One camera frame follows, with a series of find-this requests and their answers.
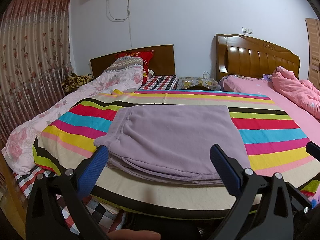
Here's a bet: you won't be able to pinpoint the air conditioner power cord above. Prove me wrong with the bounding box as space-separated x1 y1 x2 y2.
106 0 133 48

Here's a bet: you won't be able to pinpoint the white charging cable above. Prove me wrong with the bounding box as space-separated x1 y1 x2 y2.
202 71 213 91

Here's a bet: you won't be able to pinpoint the dark wooden headboard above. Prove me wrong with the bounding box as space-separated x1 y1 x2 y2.
90 44 175 83

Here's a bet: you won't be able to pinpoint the pink bed cover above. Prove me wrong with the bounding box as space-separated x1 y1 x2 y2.
219 75 320 145

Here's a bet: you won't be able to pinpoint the red embroidered pillow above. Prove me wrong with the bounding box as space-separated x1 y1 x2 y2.
114 49 155 86

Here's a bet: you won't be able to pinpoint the glossy brown wooden headboard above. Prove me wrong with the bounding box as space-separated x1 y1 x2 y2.
215 34 300 81

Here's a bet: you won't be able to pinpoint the pink floral quilt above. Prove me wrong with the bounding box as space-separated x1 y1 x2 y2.
1 56 144 176

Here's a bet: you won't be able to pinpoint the lilac knit pants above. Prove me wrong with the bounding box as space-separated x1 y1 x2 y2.
94 105 250 185

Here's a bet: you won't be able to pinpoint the person left hand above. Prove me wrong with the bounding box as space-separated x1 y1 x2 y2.
107 229 161 240

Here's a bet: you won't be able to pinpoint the pink crumpled comforter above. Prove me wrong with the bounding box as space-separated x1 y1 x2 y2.
271 66 319 120

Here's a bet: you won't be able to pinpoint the floral pleated curtain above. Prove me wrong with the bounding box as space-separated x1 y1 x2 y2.
1 0 73 142

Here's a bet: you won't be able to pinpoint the white wall socket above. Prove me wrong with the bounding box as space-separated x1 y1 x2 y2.
242 27 253 35

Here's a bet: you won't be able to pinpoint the rainbow striped blanket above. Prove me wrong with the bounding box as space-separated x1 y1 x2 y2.
33 90 319 219

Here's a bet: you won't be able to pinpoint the light wooden wardrobe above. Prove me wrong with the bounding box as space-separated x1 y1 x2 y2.
305 18 320 89

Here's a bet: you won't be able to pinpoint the floral cloth nightstand cover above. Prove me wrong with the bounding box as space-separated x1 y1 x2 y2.
176 76 221 91

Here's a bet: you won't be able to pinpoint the brown yellow patterned blanket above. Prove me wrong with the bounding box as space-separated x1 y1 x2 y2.
62 73 93 94

